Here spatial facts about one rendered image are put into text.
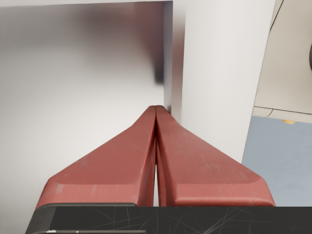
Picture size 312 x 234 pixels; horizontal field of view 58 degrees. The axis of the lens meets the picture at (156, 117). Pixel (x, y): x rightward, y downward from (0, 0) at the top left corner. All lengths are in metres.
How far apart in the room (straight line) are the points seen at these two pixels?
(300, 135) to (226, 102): 1.39
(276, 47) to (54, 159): 0.77
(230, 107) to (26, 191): 0.14
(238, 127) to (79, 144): 0.09
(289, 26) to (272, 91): 0.20
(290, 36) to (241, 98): 0.73
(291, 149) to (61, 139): 1.47
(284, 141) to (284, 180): 0.30
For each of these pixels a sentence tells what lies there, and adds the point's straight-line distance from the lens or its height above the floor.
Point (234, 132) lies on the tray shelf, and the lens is 0.17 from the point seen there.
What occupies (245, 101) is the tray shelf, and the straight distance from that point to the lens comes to 0.16.
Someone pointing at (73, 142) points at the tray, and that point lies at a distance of 0.16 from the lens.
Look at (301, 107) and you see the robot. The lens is 1.03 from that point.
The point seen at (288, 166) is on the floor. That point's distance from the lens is 1.67.
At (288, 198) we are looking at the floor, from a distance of 1.90.
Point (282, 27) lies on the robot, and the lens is 0.86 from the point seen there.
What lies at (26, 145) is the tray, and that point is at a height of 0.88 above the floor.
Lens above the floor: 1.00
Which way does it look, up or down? 54 degrees down
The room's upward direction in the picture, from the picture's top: 173 degrees clockwise
